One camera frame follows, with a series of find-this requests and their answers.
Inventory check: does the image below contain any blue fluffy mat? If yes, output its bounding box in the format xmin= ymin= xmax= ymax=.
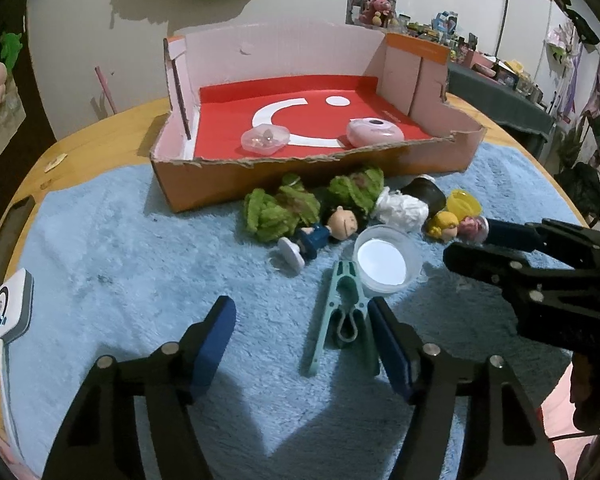
xmin=17 ymin=142 xmax=588 ymax=480

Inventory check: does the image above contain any boy figurine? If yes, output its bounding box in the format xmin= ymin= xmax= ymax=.
xmin=277 ymin=206 xmax=360 ymax=275

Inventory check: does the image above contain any clear round lid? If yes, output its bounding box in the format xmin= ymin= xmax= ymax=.
xmin=354 ymin=226 xmax=423 ymax=295

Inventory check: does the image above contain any clear plastic capsule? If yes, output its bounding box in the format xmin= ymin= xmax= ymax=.
xmin=241 ymin=126 xmax=288 ymax=155

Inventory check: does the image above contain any white square device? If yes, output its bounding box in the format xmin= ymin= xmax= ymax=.
xmin=0 ymin=269 xmax=35 ymax=347

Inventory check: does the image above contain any green plush toy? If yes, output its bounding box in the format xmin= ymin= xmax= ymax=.
xmin=0 ymin=31 xmax=23 ymax=68

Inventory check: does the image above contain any light green clothespin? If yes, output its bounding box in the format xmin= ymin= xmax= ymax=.
xmin=302 ymin=260 xmax=370 ymax=378

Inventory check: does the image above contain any black cylindrical cap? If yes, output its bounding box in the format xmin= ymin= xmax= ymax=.
xmin=399 ymin=176 xmax=448 ymax=211

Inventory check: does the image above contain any black backpack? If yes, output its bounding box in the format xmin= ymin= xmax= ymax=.
xmin=555 ymin=162 xmax=600 ymax=226

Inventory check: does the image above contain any row of small toys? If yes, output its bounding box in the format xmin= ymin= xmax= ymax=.
xmin=395 ymin=10 xmax=546 ymax=106

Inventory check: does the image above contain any beige paper card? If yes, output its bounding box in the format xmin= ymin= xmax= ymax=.
xmin=0 ymin=85 xmax=27 ymax=157

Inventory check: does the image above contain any pink stick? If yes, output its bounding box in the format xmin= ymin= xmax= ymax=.
xmin=95 ymin=66 xmax=118 ymax=116

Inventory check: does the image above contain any white flat strap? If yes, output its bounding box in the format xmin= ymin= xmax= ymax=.
xmin=0 ymin=340 xmax=21 ymax=451

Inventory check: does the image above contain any dark cloth covered table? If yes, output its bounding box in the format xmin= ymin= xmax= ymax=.
xmin=447 ymin=62 xmax=556 ymax=156

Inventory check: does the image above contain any small blonde figurine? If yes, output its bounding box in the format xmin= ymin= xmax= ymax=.
xmin=426 ymin=210 xmax=461 ymax=241

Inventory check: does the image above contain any pink round case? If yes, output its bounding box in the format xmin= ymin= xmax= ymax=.
xmin=346 ymin=117 xmax=406 ymax=150

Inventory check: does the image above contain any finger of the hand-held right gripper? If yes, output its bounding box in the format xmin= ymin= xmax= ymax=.
xmin=442 ymin=242 xmax=600 ymax=302
xmin=484 ymin=217 xmax=600 ymax=272

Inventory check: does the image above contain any green yarn pompom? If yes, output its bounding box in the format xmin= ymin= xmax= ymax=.
xmin=243 ymin=174 xmax=323 ymax=244
xmin=328 ymin=166 xmax=385 ymax=214

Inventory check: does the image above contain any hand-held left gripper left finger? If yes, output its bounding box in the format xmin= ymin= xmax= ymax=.
xmin=42 ymin=295 xmax=237 ymax=480

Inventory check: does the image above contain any yellow plastic capsule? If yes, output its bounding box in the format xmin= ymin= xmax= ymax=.
xmin=447 ymin=190 xmax=482 ymax=218

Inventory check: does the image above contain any white cabinet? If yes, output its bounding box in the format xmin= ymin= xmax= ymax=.
xmin=501 ymin=0 xmax=553 ymax=68

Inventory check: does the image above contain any pink plush toy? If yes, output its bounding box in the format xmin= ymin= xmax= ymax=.
xmin=358 ymin=0 xmax=396 ymax=28

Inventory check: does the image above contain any cardboard box with red bottom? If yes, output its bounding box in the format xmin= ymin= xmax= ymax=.
xmin=150 ymin=22 xmax=487 ymax=213

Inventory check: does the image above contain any white crumpled wad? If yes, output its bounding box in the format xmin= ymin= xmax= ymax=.
xmin=370 ymin=187 xmax=429 ymax=233

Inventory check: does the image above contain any small pink toy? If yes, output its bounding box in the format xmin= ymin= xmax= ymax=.
xmin=457 ymin=215 xmax=490 ymax=244

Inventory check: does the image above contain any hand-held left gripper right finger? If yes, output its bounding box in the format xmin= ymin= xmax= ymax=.
xmin=367 ymin=296 xmax=568 ymax=480

